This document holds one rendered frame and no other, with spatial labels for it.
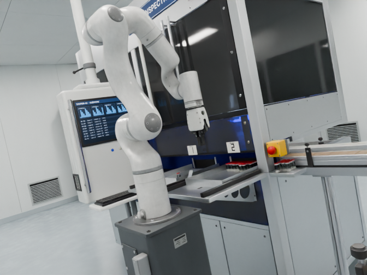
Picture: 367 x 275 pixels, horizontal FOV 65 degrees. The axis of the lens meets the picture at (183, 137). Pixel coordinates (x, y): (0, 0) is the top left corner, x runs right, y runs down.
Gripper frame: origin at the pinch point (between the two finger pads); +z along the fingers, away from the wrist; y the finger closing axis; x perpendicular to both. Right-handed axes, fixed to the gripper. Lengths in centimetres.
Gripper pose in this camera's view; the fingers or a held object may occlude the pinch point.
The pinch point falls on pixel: (201, 141)
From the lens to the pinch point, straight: 133.0
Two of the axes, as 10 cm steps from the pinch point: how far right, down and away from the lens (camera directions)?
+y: -6.2, 0.8, 7.8
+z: 2.0, 9.8, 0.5
